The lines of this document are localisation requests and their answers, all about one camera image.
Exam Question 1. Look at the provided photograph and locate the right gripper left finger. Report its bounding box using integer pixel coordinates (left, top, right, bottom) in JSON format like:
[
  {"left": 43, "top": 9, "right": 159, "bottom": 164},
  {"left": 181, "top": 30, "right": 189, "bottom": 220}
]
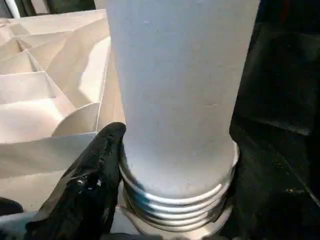
[{"left": 25, "top": 121, "right": 128, "bottom": 240}]

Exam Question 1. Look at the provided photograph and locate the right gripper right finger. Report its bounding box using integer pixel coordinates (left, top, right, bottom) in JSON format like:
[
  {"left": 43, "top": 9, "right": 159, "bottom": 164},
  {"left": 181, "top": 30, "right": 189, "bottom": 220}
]
[{"left": 232, "top": 123, "right": 300, "bottom": 240}]

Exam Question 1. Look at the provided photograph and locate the white plastic table top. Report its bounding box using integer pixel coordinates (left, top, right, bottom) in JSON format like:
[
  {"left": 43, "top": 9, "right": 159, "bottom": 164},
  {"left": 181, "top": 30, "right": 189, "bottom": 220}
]
[{"left": 0, "top": 8, "right": 235, "bottom": 240}]

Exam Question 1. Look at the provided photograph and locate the white plastic table leg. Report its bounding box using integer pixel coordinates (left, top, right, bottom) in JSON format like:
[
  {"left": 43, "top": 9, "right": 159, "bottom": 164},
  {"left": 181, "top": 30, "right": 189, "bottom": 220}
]
[{"left": 104, "top": 0, "right": 261, "bottom": 226}]

